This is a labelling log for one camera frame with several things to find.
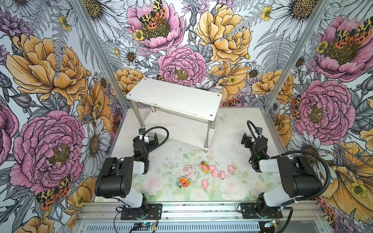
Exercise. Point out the right aluminium corner post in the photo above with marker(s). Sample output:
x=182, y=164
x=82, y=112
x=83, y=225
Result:
x=304, y=37

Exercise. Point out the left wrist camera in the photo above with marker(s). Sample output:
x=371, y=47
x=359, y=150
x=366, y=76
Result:
x=142, y=131

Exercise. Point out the pink pig toy right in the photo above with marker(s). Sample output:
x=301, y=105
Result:
x=231, y=169

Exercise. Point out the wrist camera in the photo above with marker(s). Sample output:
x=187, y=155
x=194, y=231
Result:
x=258, y=132
x=142, y=131

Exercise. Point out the left aluminium corner post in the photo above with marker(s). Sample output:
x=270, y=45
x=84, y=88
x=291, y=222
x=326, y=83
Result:
x=90, y=32

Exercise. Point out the pink pig toy middle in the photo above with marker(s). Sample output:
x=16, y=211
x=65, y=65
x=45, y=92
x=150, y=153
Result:
x=222, y=175

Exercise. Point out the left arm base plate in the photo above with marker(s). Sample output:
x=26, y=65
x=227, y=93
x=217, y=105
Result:
x=153, y=211

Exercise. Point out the aluminium front rail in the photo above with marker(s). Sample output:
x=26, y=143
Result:
x=105, y=212

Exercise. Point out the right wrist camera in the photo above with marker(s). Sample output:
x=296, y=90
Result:
x=258, y=132

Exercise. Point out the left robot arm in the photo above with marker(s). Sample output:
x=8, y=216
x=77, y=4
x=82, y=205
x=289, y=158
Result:
x=115, y=178

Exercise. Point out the pink bear yellow flower toy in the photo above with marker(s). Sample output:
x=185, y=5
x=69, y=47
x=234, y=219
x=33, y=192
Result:
x=205, y=167

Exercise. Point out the white hooded pink doll toy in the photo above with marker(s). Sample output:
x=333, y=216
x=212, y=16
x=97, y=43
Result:
x=189, y=170

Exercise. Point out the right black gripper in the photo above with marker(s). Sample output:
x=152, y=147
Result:
x=246, y=140

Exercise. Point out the pink pig toy front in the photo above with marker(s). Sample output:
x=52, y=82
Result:
x=205, y=184

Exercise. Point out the pink bear orange donut toy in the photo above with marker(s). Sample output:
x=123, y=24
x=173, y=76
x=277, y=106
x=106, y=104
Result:
x=183, y=182

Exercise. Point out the white vented cable duct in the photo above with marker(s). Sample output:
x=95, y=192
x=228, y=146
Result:
x=175, y=227

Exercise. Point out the pink pig toy left pair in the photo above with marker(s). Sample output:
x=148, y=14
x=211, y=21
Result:
x=215, y=173

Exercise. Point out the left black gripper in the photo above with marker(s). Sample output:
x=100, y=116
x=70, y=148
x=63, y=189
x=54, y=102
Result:
x=140, y=139

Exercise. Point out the white two-tier shelf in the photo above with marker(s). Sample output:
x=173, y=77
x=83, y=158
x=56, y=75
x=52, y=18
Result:
x=189, y=114

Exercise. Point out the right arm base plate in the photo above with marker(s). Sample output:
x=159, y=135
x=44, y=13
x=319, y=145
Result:
x=253, y=211

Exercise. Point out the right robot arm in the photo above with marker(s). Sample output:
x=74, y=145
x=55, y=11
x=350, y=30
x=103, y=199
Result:
x=298, y=179

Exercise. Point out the aluminium corner post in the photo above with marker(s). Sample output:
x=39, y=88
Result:
x=90, y=32
x=304, y=37

